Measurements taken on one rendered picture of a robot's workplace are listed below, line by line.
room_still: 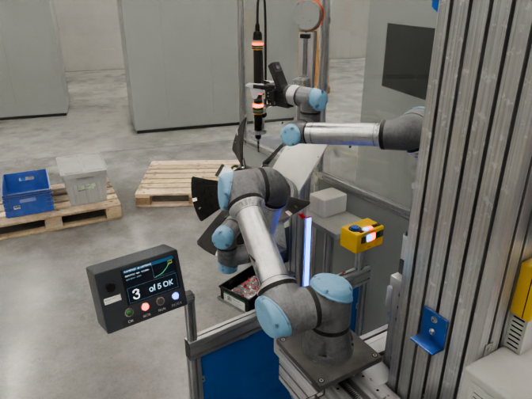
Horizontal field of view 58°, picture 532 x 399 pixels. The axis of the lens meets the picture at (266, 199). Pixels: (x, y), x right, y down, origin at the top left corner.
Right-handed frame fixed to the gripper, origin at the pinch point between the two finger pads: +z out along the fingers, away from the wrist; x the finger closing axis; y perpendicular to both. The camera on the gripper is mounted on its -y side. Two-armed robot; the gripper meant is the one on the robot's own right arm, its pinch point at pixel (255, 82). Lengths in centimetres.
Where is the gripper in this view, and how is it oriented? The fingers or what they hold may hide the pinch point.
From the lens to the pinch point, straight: 201.0
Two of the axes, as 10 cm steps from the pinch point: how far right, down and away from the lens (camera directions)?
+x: 7.1, -2.8, 6.4
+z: -7.0, -2.9, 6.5
